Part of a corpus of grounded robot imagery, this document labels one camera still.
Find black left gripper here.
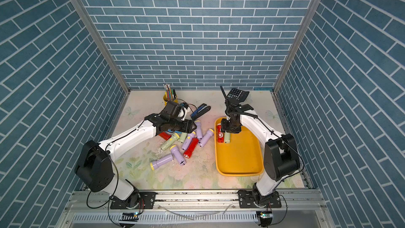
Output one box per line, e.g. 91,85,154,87
168,118,198,133

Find green flashlight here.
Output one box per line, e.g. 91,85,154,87
224,132,231,144
178,133,188,143
160,133,180,151

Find red flashlight with white logo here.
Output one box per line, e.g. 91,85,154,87
216,123,225,143

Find purple flashlight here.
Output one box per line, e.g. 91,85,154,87
195,120,203,140
181,131,196,151
150,154,174,171
170,145,187,166
198,128,215,148

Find yellow plastic storage tray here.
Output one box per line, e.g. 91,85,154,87
215,118,264,176

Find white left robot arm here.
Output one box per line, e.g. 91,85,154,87
74,101,197,207

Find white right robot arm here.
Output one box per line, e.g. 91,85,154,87
221,101,305,198

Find blue flashlight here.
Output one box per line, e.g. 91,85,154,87
166,130,182,134

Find red flashlight left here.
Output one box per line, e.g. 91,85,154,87
159,132,172,140

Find yellow pen holder cup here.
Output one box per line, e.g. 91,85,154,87
163,94,172,105

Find pens in cup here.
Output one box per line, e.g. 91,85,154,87
163,83,177,101

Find black desk calculator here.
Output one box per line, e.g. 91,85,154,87
227,88,250,103

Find blue black stapler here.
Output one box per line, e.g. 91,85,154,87
191,103,211,120

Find red flashlight centre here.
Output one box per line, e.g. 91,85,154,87
183,138,199,158

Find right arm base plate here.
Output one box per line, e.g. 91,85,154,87
237,190,282,209

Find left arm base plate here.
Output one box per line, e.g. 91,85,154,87
110,191,157,211

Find aluminium front rail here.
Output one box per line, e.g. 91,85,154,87
57,189,333,228

